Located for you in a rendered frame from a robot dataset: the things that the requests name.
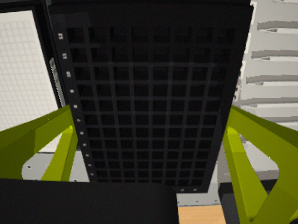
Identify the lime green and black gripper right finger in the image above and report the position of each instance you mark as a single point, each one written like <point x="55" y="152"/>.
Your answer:
<point x="280" y="144"/>

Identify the black well plate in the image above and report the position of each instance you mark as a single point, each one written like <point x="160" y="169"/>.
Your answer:
<point x="119" y="145"/>

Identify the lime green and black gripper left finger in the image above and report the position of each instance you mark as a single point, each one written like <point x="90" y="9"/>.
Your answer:
<point x="19" y="143"/>

